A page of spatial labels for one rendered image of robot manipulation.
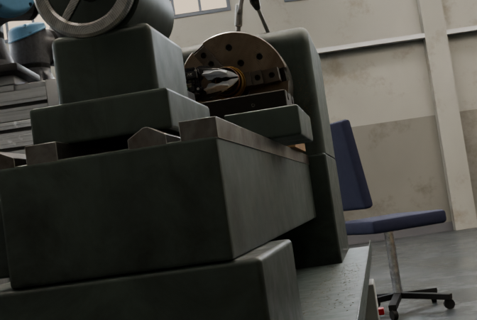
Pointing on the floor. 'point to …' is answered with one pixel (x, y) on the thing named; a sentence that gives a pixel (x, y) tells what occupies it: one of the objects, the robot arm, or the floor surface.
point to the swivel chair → (360, 191)
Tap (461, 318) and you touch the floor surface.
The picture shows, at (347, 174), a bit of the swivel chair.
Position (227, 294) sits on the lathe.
